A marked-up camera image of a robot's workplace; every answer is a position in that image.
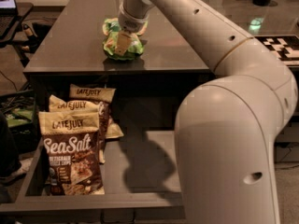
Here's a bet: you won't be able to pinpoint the black floor cable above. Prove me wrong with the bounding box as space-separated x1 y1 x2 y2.
275 162 299 171

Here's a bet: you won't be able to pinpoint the laptop on side desk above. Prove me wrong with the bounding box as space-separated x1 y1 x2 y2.
0 0 18 38

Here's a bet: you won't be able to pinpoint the black white fiducial marker board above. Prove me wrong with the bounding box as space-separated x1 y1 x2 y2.
256 35 299 66

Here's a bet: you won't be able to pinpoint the middle Late July chip bag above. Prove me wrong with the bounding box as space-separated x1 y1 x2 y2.
49 95 108 164

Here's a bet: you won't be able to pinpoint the green rice chip bag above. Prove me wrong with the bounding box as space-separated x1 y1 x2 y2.
102 18 148 61

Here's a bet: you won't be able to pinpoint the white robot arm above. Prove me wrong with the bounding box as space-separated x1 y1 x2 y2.
118 0 298 224

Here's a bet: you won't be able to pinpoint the dark side desk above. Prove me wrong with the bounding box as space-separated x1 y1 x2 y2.
0 2 34 48

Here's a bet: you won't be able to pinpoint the person leg and shoe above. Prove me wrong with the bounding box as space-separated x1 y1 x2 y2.
0 112 33 184

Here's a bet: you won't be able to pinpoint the black crate with items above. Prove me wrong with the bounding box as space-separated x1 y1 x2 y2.
0 90 39 153

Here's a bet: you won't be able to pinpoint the rear Late July chip bag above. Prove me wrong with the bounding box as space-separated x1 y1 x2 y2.
69 84 123 139

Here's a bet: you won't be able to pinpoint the open grey top drawer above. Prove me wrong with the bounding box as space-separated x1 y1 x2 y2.
0 96 185 224

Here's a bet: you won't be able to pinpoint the late july chip bag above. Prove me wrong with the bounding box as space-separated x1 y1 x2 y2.
49 95 108 164
69 84 123 139
38 111 105 195

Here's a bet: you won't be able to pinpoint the front Late July chip bag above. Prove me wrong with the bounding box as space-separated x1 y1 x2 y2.
38 111 105 195

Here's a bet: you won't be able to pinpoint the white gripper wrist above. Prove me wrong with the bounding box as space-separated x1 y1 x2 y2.
115 0 153 56

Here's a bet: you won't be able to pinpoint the grey cabinet lower drawers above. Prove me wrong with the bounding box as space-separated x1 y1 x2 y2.
275 111 299 162

